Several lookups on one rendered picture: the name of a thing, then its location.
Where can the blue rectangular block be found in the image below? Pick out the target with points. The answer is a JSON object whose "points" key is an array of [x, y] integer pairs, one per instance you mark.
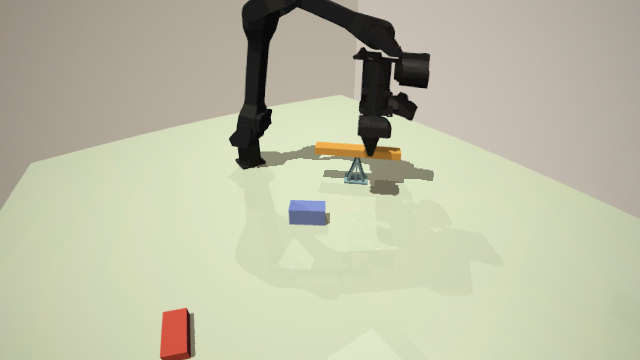
{"points": [[305, 212]]}

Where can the orange bar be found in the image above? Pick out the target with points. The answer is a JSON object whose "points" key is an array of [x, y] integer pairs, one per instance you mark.
{"points": [[356, 150]]}

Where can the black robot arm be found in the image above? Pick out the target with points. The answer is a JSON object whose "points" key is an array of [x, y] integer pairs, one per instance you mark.
{"points": [[260, 20]]}

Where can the red rectangular block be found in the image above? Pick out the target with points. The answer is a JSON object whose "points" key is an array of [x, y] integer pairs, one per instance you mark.
{"points": [[175, 341]]}

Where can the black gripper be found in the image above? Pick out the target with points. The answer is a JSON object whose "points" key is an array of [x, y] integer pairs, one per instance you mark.
{"points": [[371, 125]]}

